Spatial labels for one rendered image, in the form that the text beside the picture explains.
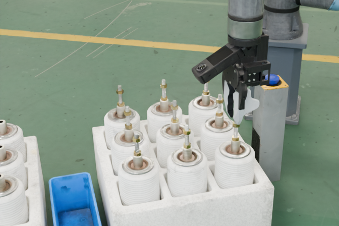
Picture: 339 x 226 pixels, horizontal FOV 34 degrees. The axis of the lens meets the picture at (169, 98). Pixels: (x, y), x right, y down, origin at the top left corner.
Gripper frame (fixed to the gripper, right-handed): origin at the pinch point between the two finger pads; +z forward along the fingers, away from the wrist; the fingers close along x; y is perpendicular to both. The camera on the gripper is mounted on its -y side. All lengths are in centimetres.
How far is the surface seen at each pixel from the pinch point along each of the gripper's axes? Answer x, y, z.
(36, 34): 156, -24, 34
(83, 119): 70, -21, 35
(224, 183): -3.1, -2.8, 16.6
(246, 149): -1.5, 3.6, 9.1
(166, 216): -5.4, -18.9, 19.7
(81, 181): 22.4, -32.8, 25.3
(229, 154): -2.0, -1.3, 9.2
